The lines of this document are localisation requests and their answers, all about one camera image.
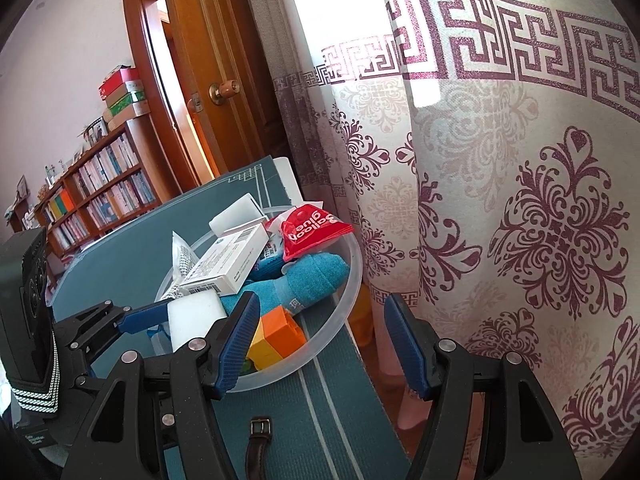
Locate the wooden door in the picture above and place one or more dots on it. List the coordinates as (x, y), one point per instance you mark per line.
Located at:
(210, 35)

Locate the red glue packet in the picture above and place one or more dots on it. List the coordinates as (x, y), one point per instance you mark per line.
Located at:
(310, 235)

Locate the teal towel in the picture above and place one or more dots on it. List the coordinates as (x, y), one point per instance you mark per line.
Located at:
(310, 275)

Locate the clear plastic bowl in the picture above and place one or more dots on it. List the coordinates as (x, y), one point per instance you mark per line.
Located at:
(340, 305)

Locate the wooden bookshelf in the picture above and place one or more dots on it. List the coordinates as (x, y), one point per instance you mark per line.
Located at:
(155, 170)

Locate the patterned purple white curtain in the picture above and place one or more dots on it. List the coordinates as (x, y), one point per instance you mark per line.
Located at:
(500, 210)

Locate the white medicine box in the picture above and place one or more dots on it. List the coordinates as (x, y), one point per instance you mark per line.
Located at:
(225, 260)

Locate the brass door knob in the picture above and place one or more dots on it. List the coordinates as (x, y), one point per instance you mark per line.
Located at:
(225, 91)

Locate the red gift box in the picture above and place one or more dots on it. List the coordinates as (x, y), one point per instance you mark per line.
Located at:
(117, 79)

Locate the green gift box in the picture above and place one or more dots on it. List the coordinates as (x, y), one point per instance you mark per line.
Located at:
(127, 104)

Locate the film strip picture frame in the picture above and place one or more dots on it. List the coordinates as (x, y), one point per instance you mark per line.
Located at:
(95, 130)

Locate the wooden door frame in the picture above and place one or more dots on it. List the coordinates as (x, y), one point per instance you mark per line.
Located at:
(137, 60)

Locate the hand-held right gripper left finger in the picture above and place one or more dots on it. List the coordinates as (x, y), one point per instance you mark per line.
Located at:
(240, 345)

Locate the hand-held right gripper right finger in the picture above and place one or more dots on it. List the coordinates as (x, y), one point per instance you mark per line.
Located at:
(406, 347)

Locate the orange yellow toy block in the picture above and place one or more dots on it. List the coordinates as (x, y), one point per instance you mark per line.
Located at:
(280, 335)

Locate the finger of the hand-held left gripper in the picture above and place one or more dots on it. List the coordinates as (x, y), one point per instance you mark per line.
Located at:
(95, 355)
(145, 317)

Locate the tan cardboard box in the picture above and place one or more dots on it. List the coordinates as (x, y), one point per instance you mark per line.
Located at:
(127, 121)

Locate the rows of books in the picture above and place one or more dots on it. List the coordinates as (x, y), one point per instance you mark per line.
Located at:
(110, 170)

